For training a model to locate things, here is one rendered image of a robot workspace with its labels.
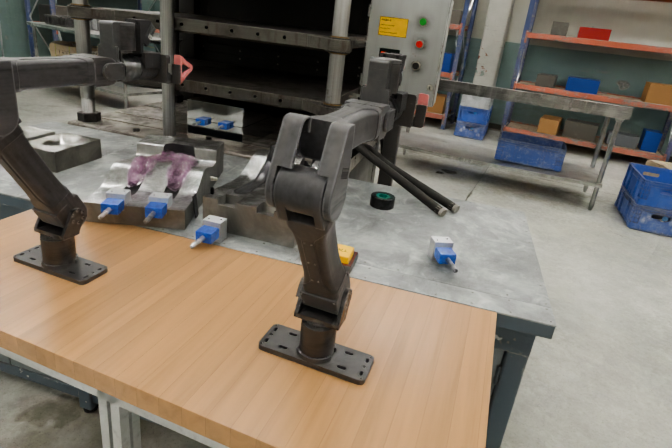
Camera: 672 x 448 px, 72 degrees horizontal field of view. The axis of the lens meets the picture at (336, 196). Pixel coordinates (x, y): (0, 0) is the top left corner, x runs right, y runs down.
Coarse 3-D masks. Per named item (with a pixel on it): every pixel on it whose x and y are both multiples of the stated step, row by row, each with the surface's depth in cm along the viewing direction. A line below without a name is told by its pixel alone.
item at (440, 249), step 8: (432, 240) 121; (440, 240) 120; (448, 240) 121; (432, 248) 121; (440, 248) 119; (448, 248) 119; (432, 256) 120; (440, 256) 116; (448, 256) 116; (448, 264) 115; (456, 272) 112
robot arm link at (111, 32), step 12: (108, 24) 97; (120, 24) 99; (132, 24) 101; (108, 36) 98; (120, 36) 100; (132, 36) 102; (108, 48) 99; (120, 48) 101; (132, 48) 102; (108, 72) 96; (120, 72) 99
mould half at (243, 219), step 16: (256, 160) 145; (240, 176) 140; (224, 192) 125; (256, 192) 129; (208, 208) 122; (224, 208) 121; (240, 208) 119; (256, 208) 118; (240, 224) 121; (256, 224) 120; (272, 224) 118; (272, 240) 120; (288, 240) 119
